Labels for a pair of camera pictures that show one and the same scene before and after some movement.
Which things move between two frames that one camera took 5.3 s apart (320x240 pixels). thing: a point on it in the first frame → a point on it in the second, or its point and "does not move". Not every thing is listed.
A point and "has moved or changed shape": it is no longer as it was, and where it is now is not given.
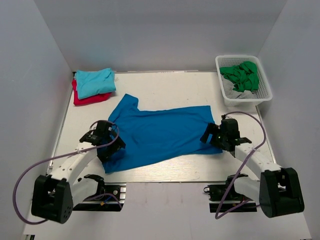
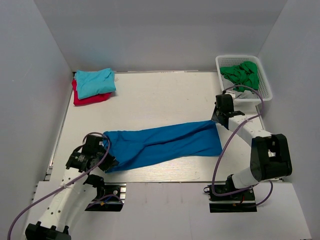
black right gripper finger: x=213 y=129 → x=216 y=116
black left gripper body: x=110 y=146 → x=105 y=161
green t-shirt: x=244 y=76 does not move
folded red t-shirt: x=91 y=99 does not move
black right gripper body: x=215 y=135 → x=219 y=117
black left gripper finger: x=104 y=152 → x=108 y=162
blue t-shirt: x=152 y=136 has moved or changed shape
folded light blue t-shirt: x=91 y=82 does not move
